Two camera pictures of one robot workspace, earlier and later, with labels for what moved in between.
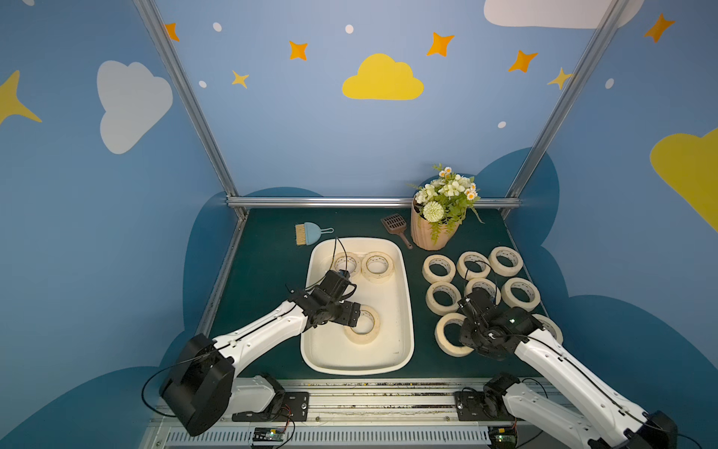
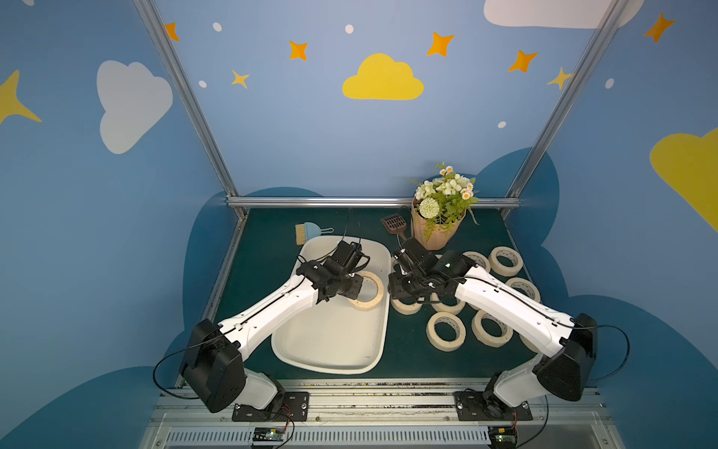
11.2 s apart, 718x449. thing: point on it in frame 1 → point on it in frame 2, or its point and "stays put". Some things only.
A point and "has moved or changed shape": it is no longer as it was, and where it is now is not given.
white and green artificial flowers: [442, 202] stays put
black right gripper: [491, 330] → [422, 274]
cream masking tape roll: [443, 298] stays put
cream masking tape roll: [444, 344] has moved or changed shape
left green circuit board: [268, 434] stays put
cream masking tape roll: [524, 284] stays put
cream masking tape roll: [473, 265] stays put
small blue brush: [309, 233] stays put
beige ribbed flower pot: [423, 233] stays put
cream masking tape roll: [505, 261] stays put
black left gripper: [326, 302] → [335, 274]
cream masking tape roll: [377, 266] → [375, 301]
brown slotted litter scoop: [395, 224] stays put
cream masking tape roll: [366, 338] → [407, 309]
